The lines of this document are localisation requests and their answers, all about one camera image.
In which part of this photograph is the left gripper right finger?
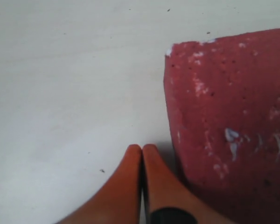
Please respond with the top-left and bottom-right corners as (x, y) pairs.
(142, 144), (231, 224)

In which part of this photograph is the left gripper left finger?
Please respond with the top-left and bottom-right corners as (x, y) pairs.
(59, 144), (142, 224)

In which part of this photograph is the red brick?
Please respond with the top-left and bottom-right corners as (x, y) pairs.
(164, 28), (280, 224)

